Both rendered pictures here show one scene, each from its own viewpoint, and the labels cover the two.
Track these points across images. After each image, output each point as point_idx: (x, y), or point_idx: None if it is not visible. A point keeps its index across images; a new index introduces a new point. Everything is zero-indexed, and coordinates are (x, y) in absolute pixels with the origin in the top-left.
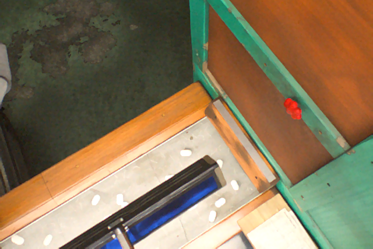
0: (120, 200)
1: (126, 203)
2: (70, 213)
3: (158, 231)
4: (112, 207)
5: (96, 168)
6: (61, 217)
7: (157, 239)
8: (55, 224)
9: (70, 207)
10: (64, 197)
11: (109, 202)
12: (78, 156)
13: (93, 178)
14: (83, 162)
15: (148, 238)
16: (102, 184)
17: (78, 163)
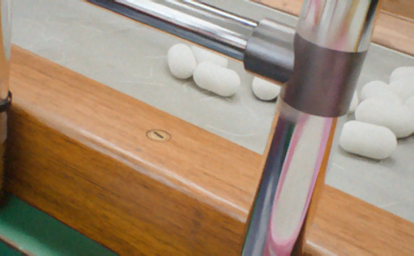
0: (412, 70)
1: None
2: (258, 19)
3: None
4: (362, 79)
5: None
6: (234, 8)
7: (394, 196)
8: (206, 2)
9: (274, 17)
10: (291, 2)
11: (371, 73)
12: None
13: (396, 31)
14: None
15: (367, 170)
16: (398, 58)
17: (402, 3)
